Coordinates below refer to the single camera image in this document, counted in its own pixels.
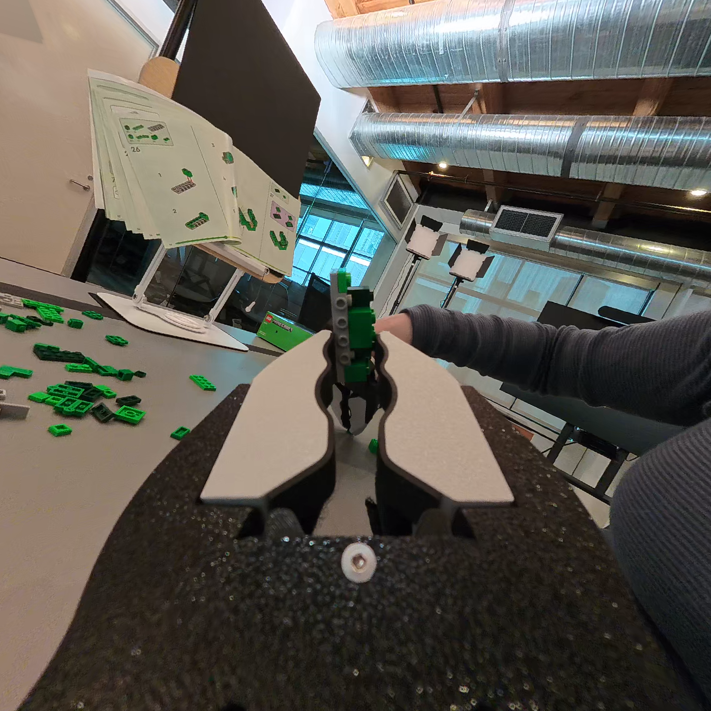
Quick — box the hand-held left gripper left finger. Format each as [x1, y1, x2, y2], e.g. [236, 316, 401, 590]
[199, 329, 337, 511]

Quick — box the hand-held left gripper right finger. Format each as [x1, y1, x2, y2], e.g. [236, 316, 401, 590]
[375, 331, 515, 509]

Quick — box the green and grey brick assembly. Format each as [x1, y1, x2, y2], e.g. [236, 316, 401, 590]
[329, 268, 378, 385]

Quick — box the person's right forearm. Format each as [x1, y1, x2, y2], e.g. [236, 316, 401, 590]
[401, 304, 711, 428]

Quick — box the grey desk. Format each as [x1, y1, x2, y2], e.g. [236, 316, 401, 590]
[0, 257, 612, 711]

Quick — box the person's right hand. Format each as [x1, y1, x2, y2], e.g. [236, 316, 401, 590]
[375, 313, 416, 346]

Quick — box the green toy box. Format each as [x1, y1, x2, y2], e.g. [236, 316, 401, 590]
[256, 311, 316, 353]

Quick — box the black side table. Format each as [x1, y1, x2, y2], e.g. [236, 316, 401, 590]
[500, 380, 640, 503]

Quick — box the scatter of green toy bricks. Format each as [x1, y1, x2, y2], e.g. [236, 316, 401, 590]
[0, 297, 217, 442]

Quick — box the studio light on stand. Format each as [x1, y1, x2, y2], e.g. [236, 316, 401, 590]
[441, 239, 495, 309]
[389, 216, 448, 314]

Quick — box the large paned window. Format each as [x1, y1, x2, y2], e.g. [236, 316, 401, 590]
[289, 161, 401, 290]

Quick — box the black monitor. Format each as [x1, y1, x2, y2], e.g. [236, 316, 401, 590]
[536, 300, 659, 326]

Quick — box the white vent box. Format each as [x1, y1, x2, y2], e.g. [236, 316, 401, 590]
[489, 204, 564, 252]

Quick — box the person's dark knit clothing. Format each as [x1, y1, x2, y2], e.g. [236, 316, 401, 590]
[608, 417, 711, 695]

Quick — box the brick instruction booklet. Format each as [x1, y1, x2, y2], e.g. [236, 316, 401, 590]
[88, 69, 303, 277]

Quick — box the black flat panel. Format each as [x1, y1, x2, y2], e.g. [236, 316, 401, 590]
[171, 0, 322, 200]

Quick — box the dark pole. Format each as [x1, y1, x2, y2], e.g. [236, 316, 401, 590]
[158, 0, 200, 59]

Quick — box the framed wall panel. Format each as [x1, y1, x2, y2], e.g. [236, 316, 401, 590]
[379, 172, 414, 227]

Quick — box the slim silver air duct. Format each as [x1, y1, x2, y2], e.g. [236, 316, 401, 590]
[460, 208, 711, 287]

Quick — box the large silver air duct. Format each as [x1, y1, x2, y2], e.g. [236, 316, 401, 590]
[314, 0, 711, 90]
[350, 111, 711, 181]

